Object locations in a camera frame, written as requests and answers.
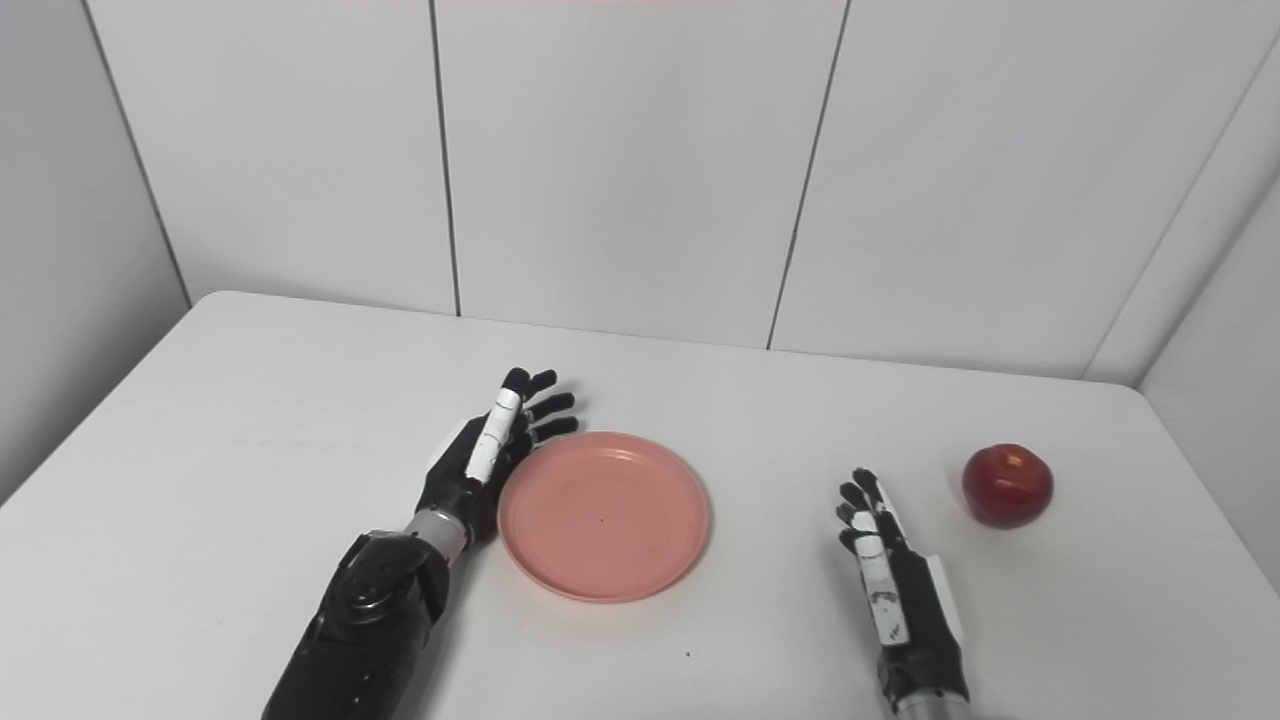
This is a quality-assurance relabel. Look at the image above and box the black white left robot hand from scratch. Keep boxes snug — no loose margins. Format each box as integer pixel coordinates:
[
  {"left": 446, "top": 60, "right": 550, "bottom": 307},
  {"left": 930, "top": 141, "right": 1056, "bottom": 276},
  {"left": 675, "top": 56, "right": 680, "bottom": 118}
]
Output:
[{"left": 415, "top": 367, "right": 581, "bottom": 546}]

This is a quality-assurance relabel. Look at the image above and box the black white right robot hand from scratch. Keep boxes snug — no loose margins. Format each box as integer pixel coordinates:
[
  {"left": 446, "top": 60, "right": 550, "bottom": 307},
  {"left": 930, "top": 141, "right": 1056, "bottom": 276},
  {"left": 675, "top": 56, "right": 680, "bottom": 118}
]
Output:
[{"left": 836, "top": 467, "right": 971, "bottom": 713}]

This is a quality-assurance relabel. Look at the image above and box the pink plastic plate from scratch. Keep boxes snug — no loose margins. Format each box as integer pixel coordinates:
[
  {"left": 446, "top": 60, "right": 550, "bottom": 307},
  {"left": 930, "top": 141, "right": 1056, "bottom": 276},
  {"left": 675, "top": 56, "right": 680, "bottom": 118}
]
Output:
[{"left": 497, "top": 431, "right": 712, "bottom": 605}]

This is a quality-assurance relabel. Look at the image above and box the red apple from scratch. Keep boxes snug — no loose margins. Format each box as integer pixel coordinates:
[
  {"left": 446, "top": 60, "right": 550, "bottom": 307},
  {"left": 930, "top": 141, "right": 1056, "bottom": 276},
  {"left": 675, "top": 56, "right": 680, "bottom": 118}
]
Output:
[{"left": 961, "top": 443, "right": 1055, "bottom": 530}]

